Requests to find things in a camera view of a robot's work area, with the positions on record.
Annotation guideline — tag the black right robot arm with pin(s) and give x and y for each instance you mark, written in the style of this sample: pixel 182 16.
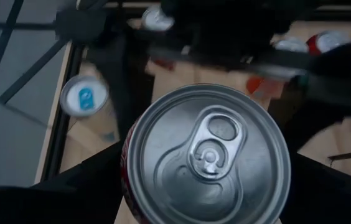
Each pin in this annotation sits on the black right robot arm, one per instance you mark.
pixel 334 81

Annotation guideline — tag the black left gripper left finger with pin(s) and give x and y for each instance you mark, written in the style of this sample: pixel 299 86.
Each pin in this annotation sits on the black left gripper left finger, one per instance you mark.
pixel 54 202

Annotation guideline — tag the red Coke Zero can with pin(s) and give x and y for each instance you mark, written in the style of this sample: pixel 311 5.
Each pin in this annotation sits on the red Coke Zero can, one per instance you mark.
pixel 328 40

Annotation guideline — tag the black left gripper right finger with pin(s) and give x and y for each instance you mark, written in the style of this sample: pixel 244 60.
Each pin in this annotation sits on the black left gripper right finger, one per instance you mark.
pixel 334 202

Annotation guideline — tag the red-orange Fanta can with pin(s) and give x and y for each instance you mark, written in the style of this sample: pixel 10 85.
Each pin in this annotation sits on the red-orange Fanta can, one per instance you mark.
pixel 290 45

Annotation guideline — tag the light wooden board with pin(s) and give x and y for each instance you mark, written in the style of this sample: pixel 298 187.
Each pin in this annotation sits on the light wooden board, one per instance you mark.
pixel 194 76

